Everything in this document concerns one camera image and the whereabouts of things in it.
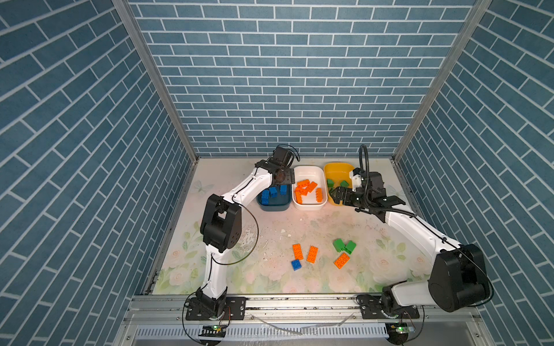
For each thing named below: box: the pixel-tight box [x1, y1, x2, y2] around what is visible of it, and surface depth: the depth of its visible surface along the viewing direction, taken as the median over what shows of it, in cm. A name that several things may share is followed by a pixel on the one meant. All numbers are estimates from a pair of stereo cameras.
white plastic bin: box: [292, 165, 328, 211], surface depth 107 cm
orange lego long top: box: [315, 187, 323, 203], surface depth 106 cm
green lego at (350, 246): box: [344, 240, 357, 255], surface depth 88 cm
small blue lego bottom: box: [291, 259, 303, 272], surface depth 84 cm
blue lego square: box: [279, 184, 288, 197], surface depth 104 cm
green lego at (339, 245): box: [333, 238, 346, 253], surface depth 91 cm
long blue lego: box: [261, 189, 270, 205], surface depth 101 cm
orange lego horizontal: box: [297, 178, 311, 189], surface depth 110 cm
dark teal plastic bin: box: [256, 183, 293, 212], surface depth 102 cm
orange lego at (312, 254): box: [307, 245, 319, 264], surface depth 88 cm
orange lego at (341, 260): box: [333, 252, 351, 270], surface depth 86 cm
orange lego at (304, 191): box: [295, 187, 309, 197], surface depth 107 cm
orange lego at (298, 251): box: [292, 243, 304, 261], surface depth 88 cm
